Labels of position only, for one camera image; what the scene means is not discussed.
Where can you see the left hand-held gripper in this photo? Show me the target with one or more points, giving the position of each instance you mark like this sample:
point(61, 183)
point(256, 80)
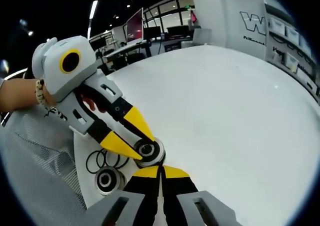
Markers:
point(57, 76)

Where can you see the red tinted screen panel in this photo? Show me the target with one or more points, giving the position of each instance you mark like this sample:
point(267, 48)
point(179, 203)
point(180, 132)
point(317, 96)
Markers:
point(135, 26)

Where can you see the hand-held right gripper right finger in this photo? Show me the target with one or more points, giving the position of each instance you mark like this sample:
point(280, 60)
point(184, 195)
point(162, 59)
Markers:
point(182, 206)

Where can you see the white table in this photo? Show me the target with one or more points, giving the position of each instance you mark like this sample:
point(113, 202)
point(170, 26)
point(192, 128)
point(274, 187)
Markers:
point(225, 123)

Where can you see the long ceiling light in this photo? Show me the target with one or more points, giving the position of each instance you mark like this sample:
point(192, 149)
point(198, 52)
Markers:
point(92, 18)

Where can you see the office desk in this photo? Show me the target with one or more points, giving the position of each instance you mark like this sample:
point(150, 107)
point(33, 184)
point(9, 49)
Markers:
point(125, 48)

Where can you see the person's left forearm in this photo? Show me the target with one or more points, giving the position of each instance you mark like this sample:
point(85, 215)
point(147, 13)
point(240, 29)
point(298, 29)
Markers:
point(20, 93)

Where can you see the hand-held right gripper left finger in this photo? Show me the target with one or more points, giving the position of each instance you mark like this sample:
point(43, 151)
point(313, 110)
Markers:
point(140, 203)

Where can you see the shelf with storage bins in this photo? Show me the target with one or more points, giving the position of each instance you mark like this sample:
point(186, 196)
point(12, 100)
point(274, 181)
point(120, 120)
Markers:
point(290, 48)

